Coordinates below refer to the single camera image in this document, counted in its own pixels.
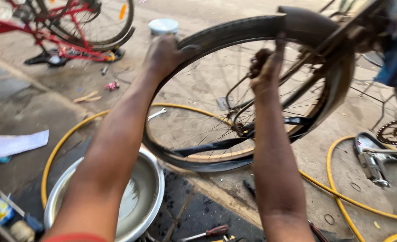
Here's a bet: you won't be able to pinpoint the person's left hand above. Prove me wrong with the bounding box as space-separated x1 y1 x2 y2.
143 33 201 81

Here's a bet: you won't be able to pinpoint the person's right hand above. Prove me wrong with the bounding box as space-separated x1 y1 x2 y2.
249 33 287 97

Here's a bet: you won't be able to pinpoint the black bicycle tyre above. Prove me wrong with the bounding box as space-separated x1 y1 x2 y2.
143 15 331 173

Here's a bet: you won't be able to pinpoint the dark bicycle mudguard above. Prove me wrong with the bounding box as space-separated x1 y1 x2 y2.
277 6 356 130

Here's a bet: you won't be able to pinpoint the small grey metal plate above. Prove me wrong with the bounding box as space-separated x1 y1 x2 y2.
216 96 234 111

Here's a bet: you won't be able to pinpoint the spoked bicycle wheel rim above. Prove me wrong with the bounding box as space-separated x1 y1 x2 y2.
147 39 327 162

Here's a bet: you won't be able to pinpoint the white round tin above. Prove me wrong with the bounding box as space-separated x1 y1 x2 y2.
148 18 180 37

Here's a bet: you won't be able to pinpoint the silver open-end wrench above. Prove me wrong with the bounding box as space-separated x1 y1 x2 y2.
147 108 167 122

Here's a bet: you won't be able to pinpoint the silver bicycle pedal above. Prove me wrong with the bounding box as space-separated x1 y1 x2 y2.
358 151 393 189

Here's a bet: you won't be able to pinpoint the pale wood scraps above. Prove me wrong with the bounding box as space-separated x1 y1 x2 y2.
73 90 102 103

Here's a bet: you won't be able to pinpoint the steel water basin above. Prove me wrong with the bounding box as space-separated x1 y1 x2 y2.
44 147 165 242

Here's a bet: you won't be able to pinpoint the red bicycle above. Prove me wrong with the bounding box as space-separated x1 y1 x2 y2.
0 0 136 67

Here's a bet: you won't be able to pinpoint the red sleeve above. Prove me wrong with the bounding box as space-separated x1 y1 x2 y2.
43 233 109 242

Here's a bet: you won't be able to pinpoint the white paper sheet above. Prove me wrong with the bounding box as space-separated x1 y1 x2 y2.
0 129 50 160

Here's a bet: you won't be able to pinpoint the beige thread ball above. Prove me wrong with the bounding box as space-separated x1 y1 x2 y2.
10 220 36 242

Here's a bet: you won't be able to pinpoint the yellow air hose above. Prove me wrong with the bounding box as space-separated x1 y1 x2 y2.
41 102 397 242

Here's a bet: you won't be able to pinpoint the bicycle chainring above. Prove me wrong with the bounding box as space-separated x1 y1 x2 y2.
375 117 397 149

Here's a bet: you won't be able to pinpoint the dark red-handled tool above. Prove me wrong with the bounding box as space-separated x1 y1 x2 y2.
307 220 331 242

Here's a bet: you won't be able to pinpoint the red-handled screwdriver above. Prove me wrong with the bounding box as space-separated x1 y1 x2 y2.
178 224 229 242

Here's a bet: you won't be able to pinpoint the blue-handled screwdriver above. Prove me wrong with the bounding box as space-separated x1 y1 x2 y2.
0 190 45 233

